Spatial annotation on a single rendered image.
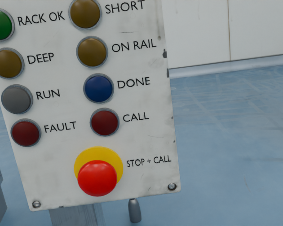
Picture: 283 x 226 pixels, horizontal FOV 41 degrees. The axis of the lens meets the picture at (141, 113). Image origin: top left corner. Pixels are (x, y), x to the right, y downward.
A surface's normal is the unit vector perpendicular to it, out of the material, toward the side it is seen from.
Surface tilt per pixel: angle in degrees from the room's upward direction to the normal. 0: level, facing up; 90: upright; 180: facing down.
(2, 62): 88
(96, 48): 88
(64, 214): 90
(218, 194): 0
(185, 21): 90
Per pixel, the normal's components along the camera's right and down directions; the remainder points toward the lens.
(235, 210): -0.13, -0.92
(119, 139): 0.04, 0.36
